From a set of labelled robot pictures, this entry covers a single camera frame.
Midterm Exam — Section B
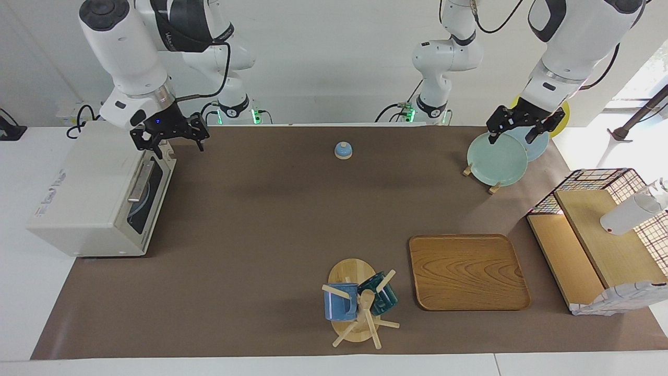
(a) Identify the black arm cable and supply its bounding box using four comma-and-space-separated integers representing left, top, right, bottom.
175, 42, 232, 101
469, 0, 529, 37

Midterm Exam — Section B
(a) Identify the pale blue racked plate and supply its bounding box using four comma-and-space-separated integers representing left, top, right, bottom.
501, 125, 550, 162

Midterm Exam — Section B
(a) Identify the wooden plate rack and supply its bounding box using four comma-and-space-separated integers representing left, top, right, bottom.
462, 163, 503, 195

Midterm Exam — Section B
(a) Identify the pale green plate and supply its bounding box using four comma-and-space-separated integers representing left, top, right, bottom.
467, 132, 529, 187

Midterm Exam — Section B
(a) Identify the black power strip cable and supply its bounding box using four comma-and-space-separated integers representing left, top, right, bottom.
66, 104, 103, 139

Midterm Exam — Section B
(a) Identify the dark green mug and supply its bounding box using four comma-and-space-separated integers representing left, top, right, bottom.
357, 272, 399, 316

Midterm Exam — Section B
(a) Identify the blue enamel mug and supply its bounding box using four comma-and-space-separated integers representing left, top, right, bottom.
324, 283, 360, 321

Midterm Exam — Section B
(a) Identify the wooden step shelf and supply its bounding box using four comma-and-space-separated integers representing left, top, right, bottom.
527, 189, 668, 314

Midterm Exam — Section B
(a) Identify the brown table mat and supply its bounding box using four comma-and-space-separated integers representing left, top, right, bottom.
30, 125, 668, 361

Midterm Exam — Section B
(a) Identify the wooden serving tray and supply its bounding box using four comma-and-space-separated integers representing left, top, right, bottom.
409, 234, 531, 312

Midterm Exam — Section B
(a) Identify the cream toaster oven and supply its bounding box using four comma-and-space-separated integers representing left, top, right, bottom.
27, 123, 177, 257

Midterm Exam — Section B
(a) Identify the white power strip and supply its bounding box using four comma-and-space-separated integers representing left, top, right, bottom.
56, 102, 105, 127

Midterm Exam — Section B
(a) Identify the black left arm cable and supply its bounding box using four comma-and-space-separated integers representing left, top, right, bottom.
469, 0, 529, 37

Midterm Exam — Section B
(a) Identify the yellow plate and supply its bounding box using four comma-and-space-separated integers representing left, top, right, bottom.
510, 94, 570, 139

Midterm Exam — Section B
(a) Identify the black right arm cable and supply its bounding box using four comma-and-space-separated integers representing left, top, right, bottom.
175, 42, 232, 101

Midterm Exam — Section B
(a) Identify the wooden mug tree stand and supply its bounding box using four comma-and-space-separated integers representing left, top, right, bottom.
321, 258, 401, 350

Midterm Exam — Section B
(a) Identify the light blue plate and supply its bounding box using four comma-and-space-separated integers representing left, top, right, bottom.
128, 180, 152, 225

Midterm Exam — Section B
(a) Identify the black clamp device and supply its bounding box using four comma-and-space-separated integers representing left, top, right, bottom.
0, 108, 28, 142

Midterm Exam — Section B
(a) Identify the white cylinder bottle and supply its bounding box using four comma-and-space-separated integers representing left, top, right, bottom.
600, 179, 668, 236

